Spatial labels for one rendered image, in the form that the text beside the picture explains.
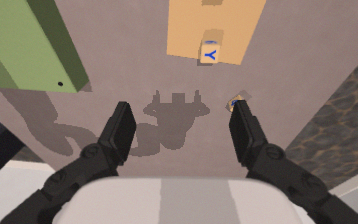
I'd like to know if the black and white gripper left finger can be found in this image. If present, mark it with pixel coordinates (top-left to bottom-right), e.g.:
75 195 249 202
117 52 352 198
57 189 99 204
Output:
0 101 137 224

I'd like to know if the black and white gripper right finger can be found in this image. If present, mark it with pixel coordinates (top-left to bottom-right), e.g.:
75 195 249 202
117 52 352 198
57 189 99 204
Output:
229 100 358 224

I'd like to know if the tan mat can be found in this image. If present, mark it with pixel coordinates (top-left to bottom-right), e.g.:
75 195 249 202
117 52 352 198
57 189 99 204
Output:
167 0 266 65

